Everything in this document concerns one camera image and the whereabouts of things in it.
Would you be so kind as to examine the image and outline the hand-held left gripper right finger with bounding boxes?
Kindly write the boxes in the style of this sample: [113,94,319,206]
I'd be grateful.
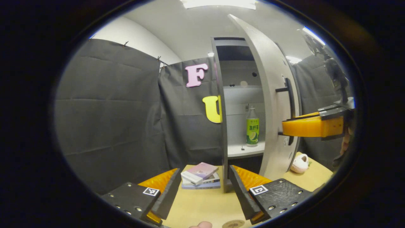
[228,165,314,225]

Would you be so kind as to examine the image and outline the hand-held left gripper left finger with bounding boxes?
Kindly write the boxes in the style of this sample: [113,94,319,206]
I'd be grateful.
[101,168,183,226]

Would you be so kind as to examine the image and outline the round wooden coaster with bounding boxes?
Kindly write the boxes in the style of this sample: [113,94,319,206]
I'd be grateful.
[222,219,246,228]

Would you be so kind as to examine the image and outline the black cabinet door handle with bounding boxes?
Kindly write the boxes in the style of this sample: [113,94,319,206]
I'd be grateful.
[275,77,297,147]

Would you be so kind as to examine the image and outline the grey cabinet door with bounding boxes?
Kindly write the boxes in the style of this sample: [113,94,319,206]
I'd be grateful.
[227,14,302,181]

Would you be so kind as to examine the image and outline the green label bottle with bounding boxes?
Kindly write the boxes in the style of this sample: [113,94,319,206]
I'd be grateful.
[246,106,260,148]

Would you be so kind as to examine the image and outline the grey cabinet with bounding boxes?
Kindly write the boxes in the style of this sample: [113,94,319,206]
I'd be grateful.
[210,36,268,193]

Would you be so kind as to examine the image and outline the white cabinet shelf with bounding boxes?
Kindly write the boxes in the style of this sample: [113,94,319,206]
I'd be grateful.
[227,142,265,159]

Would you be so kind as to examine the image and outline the white cover book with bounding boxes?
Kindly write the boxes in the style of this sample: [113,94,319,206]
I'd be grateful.
[182,173,220,187]

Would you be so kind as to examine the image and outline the blue cover book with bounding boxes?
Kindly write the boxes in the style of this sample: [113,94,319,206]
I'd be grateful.
[181,180,221,190]

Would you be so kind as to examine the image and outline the pink cover book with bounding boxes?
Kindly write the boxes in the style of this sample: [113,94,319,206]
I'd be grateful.
[181,162,219,184]

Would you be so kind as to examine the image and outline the pink plush toy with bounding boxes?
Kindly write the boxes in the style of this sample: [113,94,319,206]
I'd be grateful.
[290,154,310,174]

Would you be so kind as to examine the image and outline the black backdrop cloth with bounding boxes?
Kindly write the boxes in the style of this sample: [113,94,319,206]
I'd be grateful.
[54,38,352,195]

